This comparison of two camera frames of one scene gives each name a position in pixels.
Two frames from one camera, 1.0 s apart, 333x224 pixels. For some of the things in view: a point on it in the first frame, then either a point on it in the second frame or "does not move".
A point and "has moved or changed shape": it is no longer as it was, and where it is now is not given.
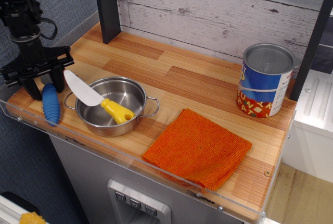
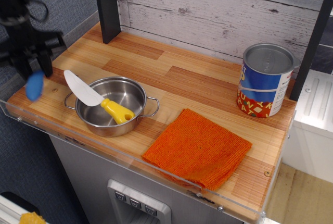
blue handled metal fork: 50,100 has moved or changed shape
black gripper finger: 57,76 -> 45,59
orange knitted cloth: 196,149 does not move
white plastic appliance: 309,141 does not move
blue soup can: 266,71 does not move
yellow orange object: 31,218 does not move
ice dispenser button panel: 129,206 does not move
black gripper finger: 31,88 -> 23,65
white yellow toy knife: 88,95 does not move
